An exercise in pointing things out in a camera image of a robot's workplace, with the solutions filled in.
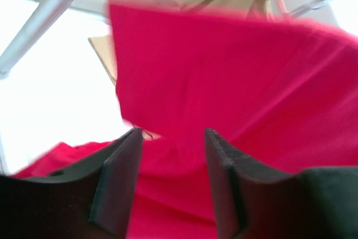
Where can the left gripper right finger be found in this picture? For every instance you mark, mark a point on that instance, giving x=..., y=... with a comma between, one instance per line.
x=253, y=200

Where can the red t-shirt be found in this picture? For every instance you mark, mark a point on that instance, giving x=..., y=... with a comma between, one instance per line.
x=283, y=92

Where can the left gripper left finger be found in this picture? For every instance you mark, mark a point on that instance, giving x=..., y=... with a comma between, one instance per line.
x=91, y=198

